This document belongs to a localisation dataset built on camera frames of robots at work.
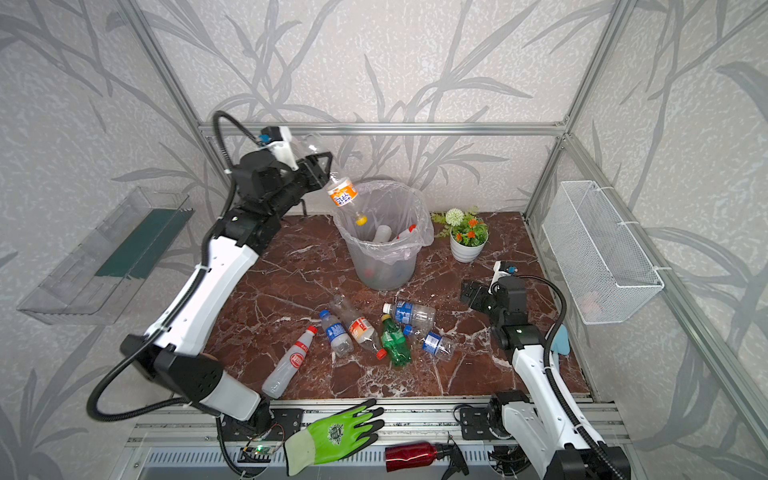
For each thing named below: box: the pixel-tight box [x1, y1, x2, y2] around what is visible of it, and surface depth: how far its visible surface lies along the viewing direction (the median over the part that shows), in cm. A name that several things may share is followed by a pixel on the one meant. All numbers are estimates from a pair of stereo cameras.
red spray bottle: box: [385, 438, 469, 480], surface depth 69 cm
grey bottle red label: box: [261, 325, 318, 399], surface depth 82 cm
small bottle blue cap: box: [319, 309, 354, 358], surface depth 87 cm
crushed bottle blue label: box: [414, 330, 455, 362], surface depth 84 cm
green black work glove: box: [284, 399, 385, 476], surface depth 72 cm
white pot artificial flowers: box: [431, 206, 489, 263], surface depth 101 cm
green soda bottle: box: [381, 314, 412, 368], surface depth 87 cm
